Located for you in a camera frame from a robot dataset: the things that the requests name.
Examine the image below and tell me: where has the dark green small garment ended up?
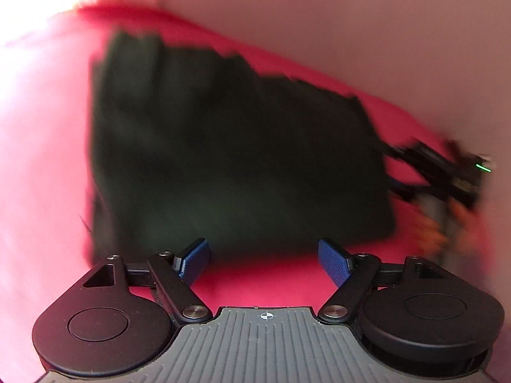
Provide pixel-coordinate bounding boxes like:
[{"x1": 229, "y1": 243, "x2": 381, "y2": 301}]
[{"x1": 89, "y1": 31, "x2": 396, "y2": 262}]

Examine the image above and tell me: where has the right hand on gripper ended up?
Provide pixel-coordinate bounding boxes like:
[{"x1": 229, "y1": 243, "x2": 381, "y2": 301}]
[{"x1": 414, "y1": 195, "x2": 480, "y2": 258}]

